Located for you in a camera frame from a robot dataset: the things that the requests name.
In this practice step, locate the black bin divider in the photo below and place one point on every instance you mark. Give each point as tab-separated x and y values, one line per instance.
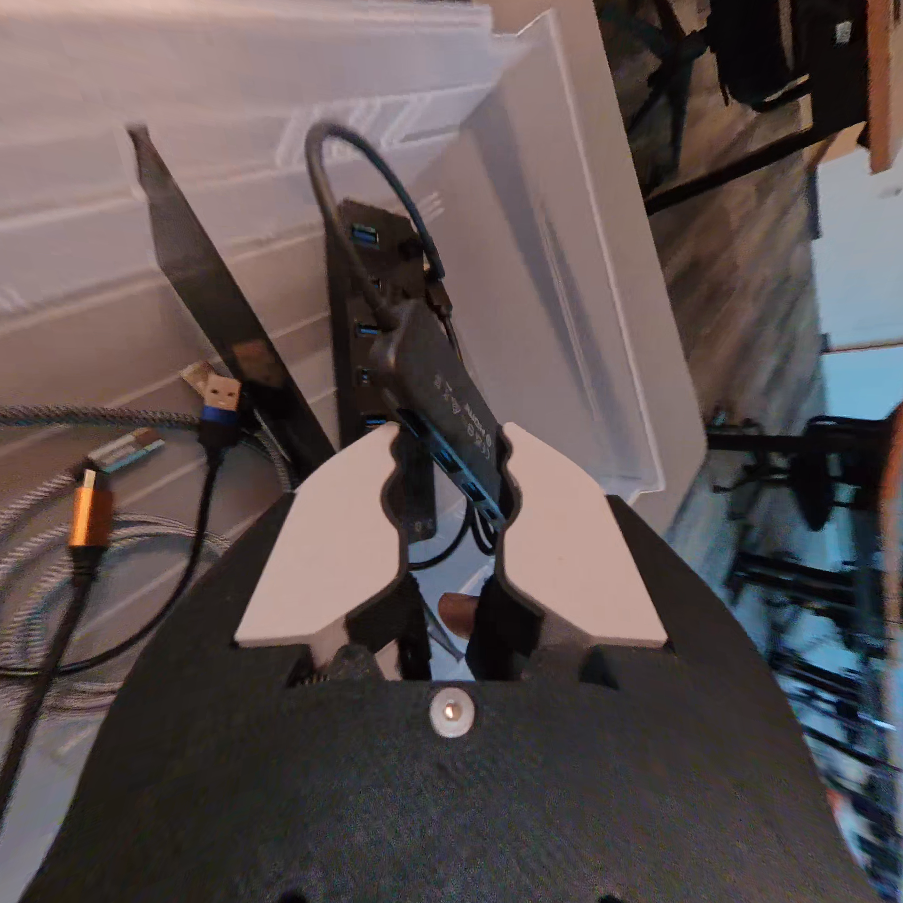
211	282

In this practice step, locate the black long usb hub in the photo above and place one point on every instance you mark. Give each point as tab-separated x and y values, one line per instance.
346	282

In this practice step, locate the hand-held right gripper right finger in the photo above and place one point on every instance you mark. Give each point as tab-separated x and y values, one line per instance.
578	564

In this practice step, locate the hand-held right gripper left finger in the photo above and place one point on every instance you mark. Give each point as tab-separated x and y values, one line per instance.
331	557

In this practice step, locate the clear plastic bin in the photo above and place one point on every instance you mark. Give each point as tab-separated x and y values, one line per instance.
564	282

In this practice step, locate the person's right hand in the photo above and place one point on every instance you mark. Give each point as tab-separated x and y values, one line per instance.
458	614

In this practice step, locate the black office chair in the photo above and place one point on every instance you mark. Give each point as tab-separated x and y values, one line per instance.
811	487

